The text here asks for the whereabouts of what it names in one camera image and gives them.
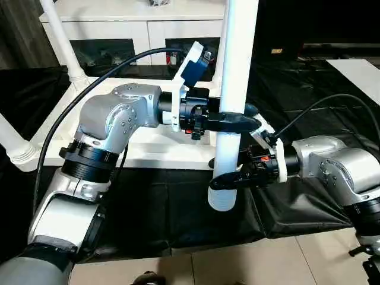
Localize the grey curtain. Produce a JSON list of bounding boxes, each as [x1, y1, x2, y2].
[[0, 0, 59, 71]]

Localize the white plastic table leg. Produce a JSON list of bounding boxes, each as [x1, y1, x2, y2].
[[40, 0, 91, 90], [213, 32, 227, 99], [207, 0, 259, 212], [0, 112, 39, 167]]

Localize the black metal table leg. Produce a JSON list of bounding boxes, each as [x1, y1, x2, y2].
[[349, 245, 380, 285]]

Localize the white plastic table top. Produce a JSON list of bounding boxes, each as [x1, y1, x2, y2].
[[10, 75, 226, 173]]

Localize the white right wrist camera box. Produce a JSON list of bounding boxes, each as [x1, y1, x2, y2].
[[251, 112, 288, 182]]

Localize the black table mat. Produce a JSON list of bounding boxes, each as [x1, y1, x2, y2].
[[0, 61, 380, 265]]

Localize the white cabinet with glass doors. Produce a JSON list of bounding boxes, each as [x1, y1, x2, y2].
[[40, 0, 227, 68]]

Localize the black cabinet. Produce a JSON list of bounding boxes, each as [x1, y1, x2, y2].
[[255, 0, 380, 62]]

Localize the white flat board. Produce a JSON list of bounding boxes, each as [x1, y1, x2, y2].
[[326, 58, 380, 106]]

